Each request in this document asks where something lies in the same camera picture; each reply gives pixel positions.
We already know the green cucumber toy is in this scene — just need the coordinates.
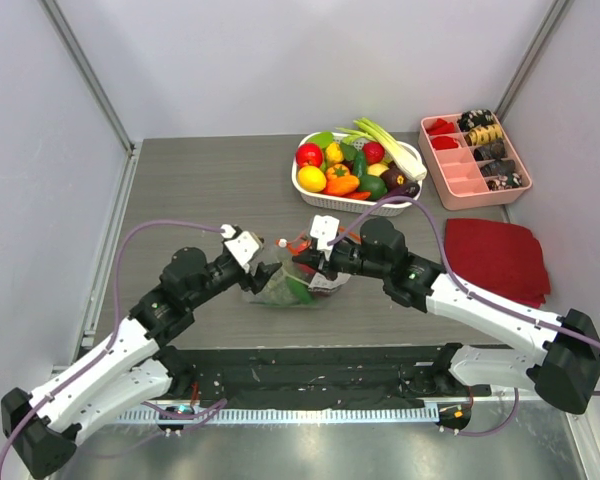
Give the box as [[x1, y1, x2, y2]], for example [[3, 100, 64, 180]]
[[285, 277, 314, 305]]

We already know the clear zip top bag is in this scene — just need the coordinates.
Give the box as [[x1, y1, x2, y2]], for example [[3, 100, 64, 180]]
[[242, 231, 351, 308]]

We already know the green melon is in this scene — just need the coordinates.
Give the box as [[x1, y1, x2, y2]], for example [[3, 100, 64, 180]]
[[250, 271, 300, 307]]

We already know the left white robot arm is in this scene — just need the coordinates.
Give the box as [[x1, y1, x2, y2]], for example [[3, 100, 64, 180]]
[[0, 239, 281, 479]]

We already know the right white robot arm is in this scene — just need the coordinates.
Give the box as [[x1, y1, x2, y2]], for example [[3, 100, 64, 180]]
[[293, 216, 600, 414]]

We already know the white plastic basket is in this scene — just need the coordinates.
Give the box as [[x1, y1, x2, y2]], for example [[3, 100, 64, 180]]
[[291, 132, 424, 217]]

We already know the orange carrot toy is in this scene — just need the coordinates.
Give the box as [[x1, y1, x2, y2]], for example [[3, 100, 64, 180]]
[[322, 176, 360, 197]]

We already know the yellow lemon toy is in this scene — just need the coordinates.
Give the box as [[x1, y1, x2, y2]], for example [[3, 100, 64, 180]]
[[296, 165, 327, 193]]

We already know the orange bell pepper toy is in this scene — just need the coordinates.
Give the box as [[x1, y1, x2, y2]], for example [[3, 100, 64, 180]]
[[325, 163, 351, 182]]

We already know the purple eggplant toy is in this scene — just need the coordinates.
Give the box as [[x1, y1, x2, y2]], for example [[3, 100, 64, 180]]
[[382, 181, 421, 205]]

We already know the yellow bell pepper toy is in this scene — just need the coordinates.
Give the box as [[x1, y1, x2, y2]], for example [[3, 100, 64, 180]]
[[324, 142, 345, 167]]

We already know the red apple toy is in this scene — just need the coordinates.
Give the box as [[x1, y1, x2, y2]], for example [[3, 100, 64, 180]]
[[295, 143, 324, 168]]

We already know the white corn toy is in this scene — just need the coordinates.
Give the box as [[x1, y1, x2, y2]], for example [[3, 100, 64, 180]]
[[337, 117, 428, 182]]

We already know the green lime toy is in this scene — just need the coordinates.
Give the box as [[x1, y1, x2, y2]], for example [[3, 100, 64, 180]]
[[307, 131, 334, 149]]

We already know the pink divided organizer tray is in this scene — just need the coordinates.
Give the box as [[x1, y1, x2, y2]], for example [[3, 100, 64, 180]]
[[418, 114, 533, 210]]

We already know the red folded cloth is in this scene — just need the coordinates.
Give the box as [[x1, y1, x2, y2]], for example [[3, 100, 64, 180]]
[[444, 218, 551, 308]]

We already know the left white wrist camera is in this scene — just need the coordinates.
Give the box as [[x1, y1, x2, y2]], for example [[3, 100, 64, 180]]
[[221, 224, 263, 273]]

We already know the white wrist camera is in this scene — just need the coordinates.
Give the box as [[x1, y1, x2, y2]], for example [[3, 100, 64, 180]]
[[309, 215, 340, 252], [221, 224, 263, 273]]

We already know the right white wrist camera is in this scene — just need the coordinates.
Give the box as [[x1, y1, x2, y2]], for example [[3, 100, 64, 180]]
[[309, 215, 340, 252]]

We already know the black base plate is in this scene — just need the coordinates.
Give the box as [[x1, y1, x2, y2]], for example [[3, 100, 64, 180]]
[[165, 343, 491, 411]]

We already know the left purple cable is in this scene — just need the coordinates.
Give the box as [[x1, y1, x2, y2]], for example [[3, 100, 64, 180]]
[[0, 219, 231, 480]]

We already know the purple cable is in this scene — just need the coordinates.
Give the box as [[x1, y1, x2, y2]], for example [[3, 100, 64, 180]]
[[327, 194, 600, 436], [0, 219, 231, 480]]

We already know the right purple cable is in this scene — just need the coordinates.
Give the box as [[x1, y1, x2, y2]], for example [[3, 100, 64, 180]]
[[327, 194, 600, 436]]

